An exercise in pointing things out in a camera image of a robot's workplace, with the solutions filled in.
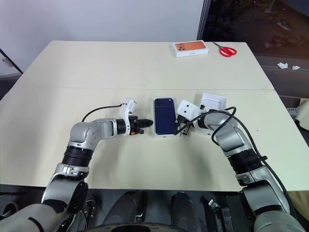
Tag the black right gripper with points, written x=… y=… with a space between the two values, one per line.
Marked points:
x=186 y=123

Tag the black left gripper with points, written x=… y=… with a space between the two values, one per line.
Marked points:
x=134 y=124

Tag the white phone box base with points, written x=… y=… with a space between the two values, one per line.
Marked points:
x=166 y=136

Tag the dark blue smartphone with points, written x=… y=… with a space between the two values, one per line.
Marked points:
x=164 y=116

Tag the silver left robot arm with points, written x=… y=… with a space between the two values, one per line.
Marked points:
x=89 y=131

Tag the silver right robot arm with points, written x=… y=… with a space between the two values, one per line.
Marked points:
x=229 y=135

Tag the small white box lid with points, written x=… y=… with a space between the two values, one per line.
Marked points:
x=213 y=101

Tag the orange printed phone box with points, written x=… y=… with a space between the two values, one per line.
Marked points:
x=190 y=48

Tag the white power strip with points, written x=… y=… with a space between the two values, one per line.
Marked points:
x=293 y=110

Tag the crumpled white tissue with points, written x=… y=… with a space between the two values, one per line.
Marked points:
x=295 y=67
x=282 y=65

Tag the beige cloth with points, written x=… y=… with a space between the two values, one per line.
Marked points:
x=303 y=113

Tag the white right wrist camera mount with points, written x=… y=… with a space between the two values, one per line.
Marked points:
x=188 y=108

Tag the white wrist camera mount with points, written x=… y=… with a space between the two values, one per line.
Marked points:
x=188 y=108
x=129 y=104

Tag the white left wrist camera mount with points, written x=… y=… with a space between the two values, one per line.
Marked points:
x=129 y=104

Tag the gray window frame post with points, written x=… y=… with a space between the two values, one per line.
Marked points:
x=204 y=19

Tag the black slanted frame bar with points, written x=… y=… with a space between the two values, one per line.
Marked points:
x=10 y=60

